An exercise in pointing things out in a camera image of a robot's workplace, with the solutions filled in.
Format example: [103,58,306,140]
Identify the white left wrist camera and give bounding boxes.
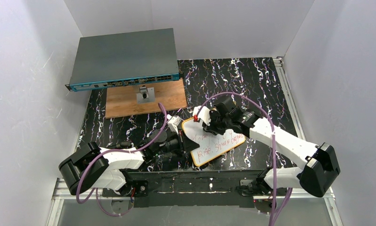
[166,114,182,133]

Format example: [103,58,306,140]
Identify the grey network switch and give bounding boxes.
[65,28,181,92]

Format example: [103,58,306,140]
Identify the wooden board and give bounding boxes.
[105,80,188,119]

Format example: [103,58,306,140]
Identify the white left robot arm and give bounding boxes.
[58,129,200,196]

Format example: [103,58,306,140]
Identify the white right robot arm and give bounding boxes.
[193,92,341,197]

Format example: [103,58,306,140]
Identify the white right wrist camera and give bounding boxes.
[192,106,211,125]

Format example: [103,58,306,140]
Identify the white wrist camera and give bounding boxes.
[166,114,182,133]
[192,106,211,125]

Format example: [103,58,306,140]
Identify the yellow-framed whiteboard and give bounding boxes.
[181,118,246,167]

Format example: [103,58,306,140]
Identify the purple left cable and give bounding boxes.
[75,102,169,218]

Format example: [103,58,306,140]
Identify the grey metal stand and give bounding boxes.
[136,86,155,104]

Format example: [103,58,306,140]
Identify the purple cable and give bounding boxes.
[196,91,293,226]
[75,102,169,218]

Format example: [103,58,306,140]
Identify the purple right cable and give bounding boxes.
[196,91,293,226]

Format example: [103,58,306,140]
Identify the aluminium frame rail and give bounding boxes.
[46,56,343,226]

